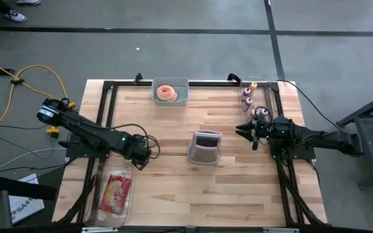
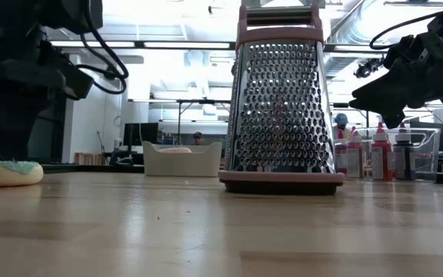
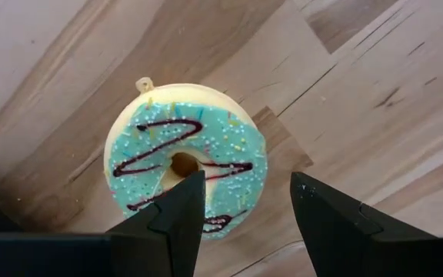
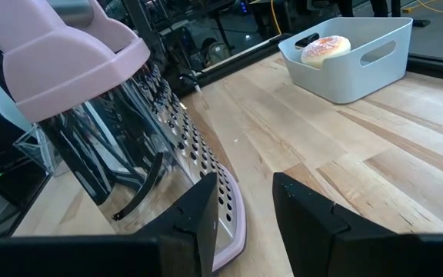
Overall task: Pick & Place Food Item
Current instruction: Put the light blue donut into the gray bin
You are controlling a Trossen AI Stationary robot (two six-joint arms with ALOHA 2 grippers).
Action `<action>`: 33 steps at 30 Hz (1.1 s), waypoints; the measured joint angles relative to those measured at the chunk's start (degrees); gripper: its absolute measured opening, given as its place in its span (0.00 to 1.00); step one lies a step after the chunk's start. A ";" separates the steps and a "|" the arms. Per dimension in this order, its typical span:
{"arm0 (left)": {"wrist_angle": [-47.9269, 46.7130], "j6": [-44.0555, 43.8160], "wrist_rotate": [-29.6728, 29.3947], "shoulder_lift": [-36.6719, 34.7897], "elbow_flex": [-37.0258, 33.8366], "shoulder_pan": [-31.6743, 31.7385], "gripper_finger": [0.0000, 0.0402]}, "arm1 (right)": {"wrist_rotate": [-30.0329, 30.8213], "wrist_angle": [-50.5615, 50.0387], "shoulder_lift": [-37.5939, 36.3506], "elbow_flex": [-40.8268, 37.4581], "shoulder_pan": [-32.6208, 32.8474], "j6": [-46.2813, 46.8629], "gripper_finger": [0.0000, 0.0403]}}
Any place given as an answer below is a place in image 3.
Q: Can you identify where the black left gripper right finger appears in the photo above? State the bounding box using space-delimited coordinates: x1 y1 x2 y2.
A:
290 172 436 277

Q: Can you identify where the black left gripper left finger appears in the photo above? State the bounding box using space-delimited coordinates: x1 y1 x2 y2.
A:
108 169 208 277

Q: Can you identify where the green frosted toy donut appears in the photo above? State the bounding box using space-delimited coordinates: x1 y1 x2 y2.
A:
103 76 268 242

